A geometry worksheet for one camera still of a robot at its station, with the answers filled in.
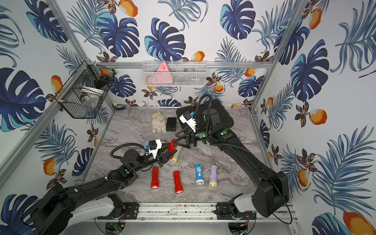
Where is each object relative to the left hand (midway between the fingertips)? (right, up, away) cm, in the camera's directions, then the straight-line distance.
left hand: (173, 145), depth 68 cm
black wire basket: (-51, +26, +12) cm, 59 cm away
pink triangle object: (-9, +40, +24) cm, 47 cm away
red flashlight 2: (-12, -23, +14) cm, 29 cm away
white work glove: (-16, +11, +42) cm, 46 cm away
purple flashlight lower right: (+20, -23, +13) cm, 33 cm away
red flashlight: (0, 0, -4) cm, 4 cm away
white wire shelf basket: (-2, +42, +24) cm, 48 cm away
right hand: (+1, +3, -1) cm, 3 cm away
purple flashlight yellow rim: (-11, -1, -10) cm, 15 cm away
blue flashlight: (+13, -21, +14) cm, 28 cm away
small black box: (-6, +9, +38) cm, 39 cm away
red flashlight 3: (+2, -25, +11) cm, 27 cm away
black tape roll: (-50, +24, +53) cm, 77 cm away
